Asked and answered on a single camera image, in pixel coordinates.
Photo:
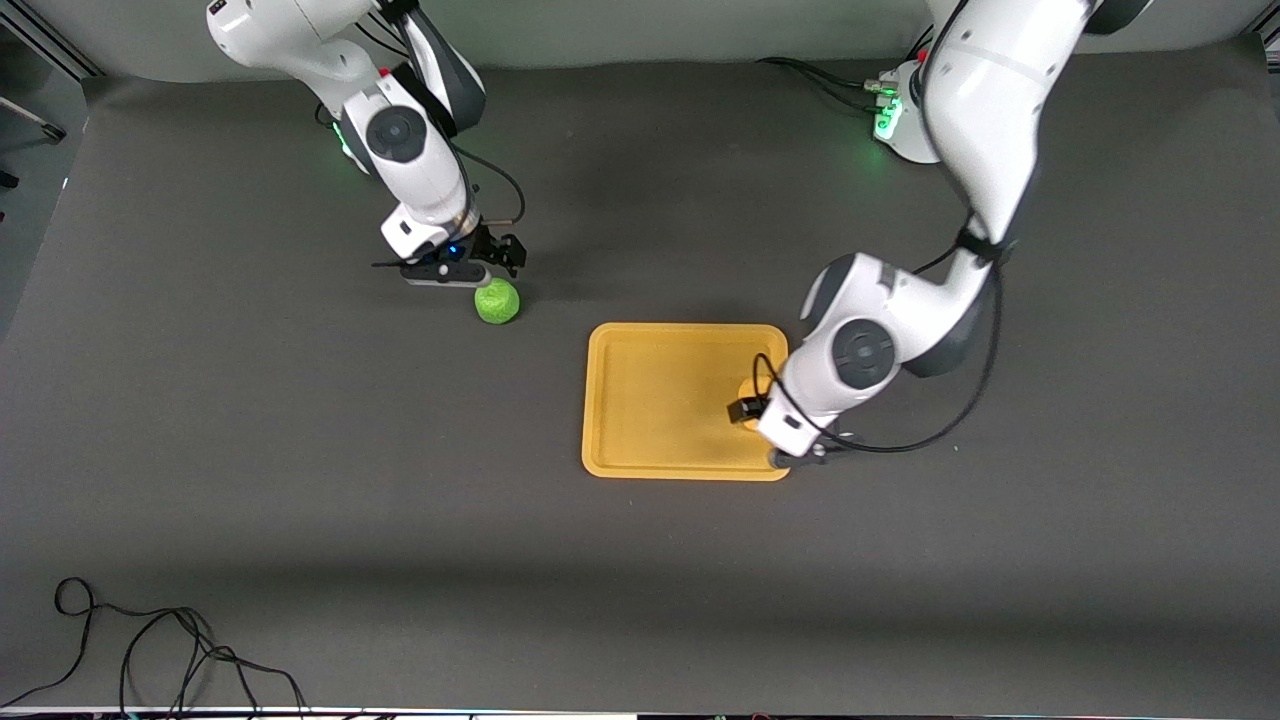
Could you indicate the yellow-brown potato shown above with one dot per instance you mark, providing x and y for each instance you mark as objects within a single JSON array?
[{"x": 748, "y": 390}]

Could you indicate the green apple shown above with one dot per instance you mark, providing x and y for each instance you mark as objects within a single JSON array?
[{"x": 497, "y": 302}]

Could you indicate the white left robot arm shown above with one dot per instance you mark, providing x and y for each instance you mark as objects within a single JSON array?
[{"x": 860, "y": 350}]

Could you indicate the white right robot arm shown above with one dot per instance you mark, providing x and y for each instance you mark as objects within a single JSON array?
[{"x": 400, "y": 135}]

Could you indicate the yellow plastic tray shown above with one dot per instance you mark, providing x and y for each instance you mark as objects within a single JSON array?
[{"x": 660, "y": 402}]

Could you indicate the dark grey table mat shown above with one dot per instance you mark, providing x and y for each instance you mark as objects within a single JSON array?
[{"x": 300, "y": 450}]

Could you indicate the aluminium frame rail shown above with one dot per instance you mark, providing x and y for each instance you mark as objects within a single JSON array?
[{"x": 50, "y": 45}]

